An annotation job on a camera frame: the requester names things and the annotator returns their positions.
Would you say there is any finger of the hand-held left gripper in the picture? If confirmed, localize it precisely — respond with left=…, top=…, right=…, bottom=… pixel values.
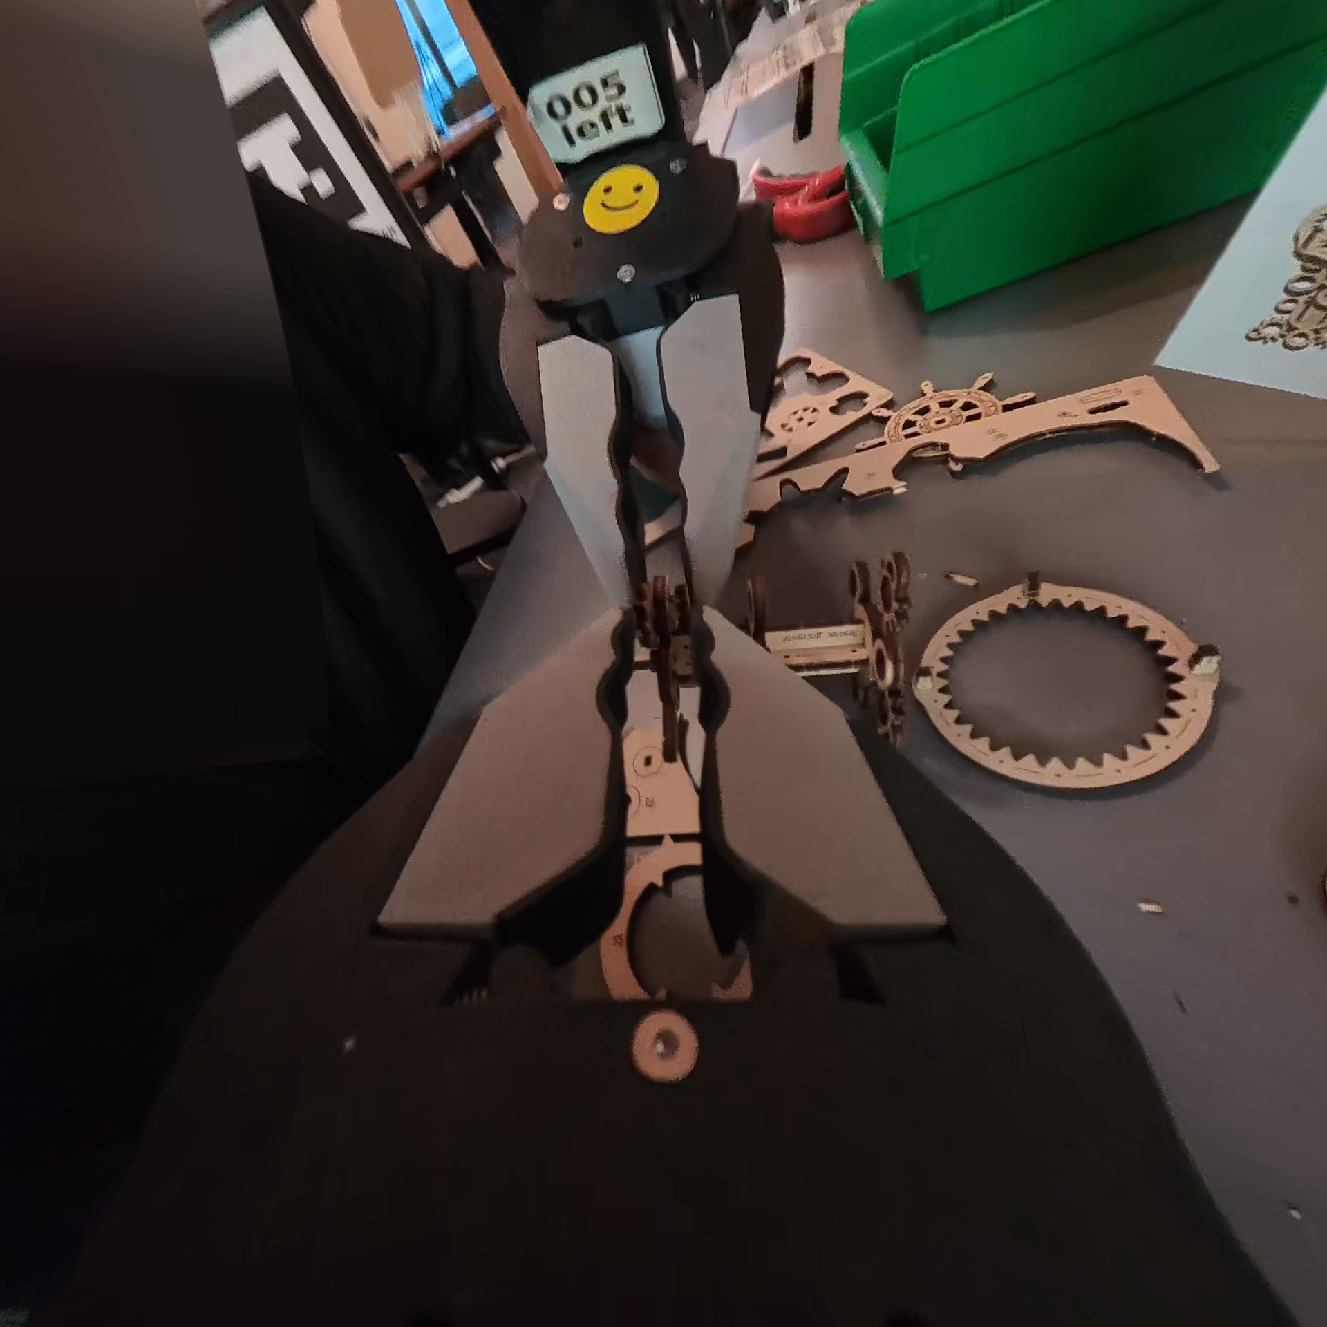
left=659, top=297, right=763, bottom=600
left=538, top=333, right=651, bottom=609

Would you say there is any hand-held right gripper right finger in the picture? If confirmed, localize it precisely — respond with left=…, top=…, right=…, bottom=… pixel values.
left=688, top=609, right=951, bottom=959

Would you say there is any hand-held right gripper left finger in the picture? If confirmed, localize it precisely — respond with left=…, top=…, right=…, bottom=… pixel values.
left=378, top=605, right=637, bottom=965

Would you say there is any notched wooden ring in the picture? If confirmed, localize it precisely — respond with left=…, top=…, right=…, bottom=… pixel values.
left=599, top=838, right=757, bottom=1000

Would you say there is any wooden gear axle assembly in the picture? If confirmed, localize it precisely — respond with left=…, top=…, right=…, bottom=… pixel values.
left=633, top=548, right=915, bottom=748

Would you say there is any person's left forearm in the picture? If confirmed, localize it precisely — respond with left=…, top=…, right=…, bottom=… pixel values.
left=250, top=175, right=530, bottom=477

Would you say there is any long wooden parts sheet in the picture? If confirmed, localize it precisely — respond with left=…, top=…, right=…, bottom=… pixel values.
left=621, top=720, right=710, bottom=842

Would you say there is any triangular wooden parts sheet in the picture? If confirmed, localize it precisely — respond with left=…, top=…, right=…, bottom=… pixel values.
left=755, top=349, right=895, bottom=463

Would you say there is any arched wooden parts sheet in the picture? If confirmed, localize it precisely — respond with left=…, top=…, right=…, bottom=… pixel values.
left=741, top=374, right=1219, bottom=519

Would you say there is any person's left hand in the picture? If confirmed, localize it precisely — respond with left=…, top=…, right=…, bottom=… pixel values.
left=627, top=414, right=688, bottom=491

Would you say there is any red plastic object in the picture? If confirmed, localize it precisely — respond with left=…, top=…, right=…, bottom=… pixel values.
left=749, top=159, right=854, bottom=242

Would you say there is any white cardboard piece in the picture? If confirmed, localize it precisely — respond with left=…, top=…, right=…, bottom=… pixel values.
left=696, top=19, right=852, bottom=145

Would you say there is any green plastic bin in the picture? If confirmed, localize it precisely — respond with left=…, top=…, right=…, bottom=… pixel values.
left=838, top=0, right=1050, bottom=278
left=903, top=31, right=1327, bottom=311

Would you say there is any wooden ship wheel part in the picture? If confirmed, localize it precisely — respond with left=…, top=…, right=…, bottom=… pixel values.
left=882, top=374, right=1040, bottom=449

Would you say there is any black white marker board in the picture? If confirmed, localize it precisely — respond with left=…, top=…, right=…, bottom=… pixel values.
left=208, top=0, right=418, bottom=244

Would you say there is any printed assembly instruction sheet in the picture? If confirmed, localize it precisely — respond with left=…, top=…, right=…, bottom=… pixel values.
left=1154, top=155, right=1327, bottom=400

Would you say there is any wooden post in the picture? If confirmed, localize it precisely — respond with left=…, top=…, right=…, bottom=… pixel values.
left=441, top=0, right=568, bottom=222

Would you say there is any wooden internal gear ring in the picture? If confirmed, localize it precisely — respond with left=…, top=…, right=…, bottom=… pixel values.
left=913, top=574, right=1225, bottom=789

